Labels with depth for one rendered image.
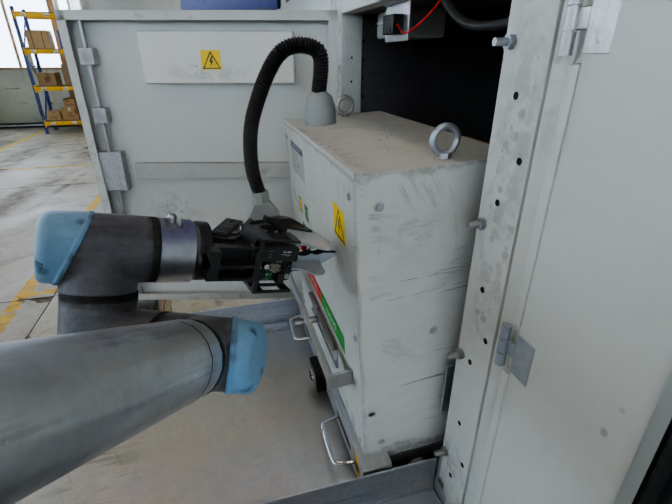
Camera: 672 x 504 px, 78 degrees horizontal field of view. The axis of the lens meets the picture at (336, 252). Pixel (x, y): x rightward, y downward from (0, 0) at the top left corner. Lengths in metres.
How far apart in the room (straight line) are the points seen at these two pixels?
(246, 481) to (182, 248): 0.47
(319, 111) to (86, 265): 0.52
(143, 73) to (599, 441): 1.10
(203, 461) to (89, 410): 0.63
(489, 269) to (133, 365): 0.38
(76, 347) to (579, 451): 0.39
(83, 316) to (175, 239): 0.12
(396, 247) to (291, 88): 0.65
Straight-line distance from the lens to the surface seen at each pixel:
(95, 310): 0.48
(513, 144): 0.47
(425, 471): 0.78
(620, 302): 0.37
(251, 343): 0.42
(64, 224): 0.48
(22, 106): 12.48
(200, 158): 1.16
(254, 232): 0.51
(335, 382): 0.68
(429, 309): 0.60
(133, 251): 0.48
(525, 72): 0.46
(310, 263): 0.59
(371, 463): 0.74
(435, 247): 0.55
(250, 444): 0.88
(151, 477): 0.88
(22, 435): 0.23
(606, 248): 0.37
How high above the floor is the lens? 1.48
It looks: 25 degrees down
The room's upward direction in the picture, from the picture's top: straight up
